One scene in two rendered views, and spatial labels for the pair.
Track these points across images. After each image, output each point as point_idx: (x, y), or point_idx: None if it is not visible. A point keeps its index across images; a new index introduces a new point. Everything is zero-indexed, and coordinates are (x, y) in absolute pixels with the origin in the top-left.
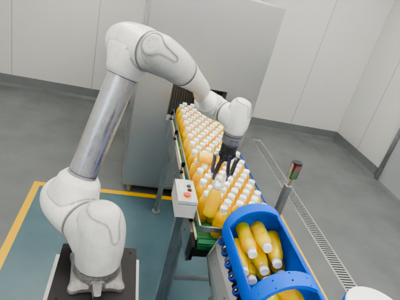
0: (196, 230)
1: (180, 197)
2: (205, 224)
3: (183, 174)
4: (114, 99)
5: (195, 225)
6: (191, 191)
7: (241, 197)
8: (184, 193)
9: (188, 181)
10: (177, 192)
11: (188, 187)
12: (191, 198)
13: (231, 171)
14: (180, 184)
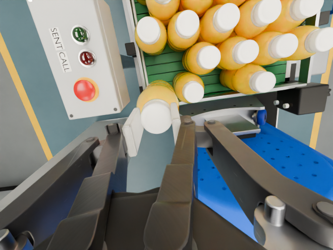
0: (149, 81)
1: (71, 106)
2: (165, 58)
3: None
4: None
5: (146, 65)
6: (96, 64)
7: (259, 19)
8: (75, 90)
9: (74, 0)
10: (57, 83)
11: (83, 44)
12: (99, 99)
13: (212, 160)
14: (51, 31)
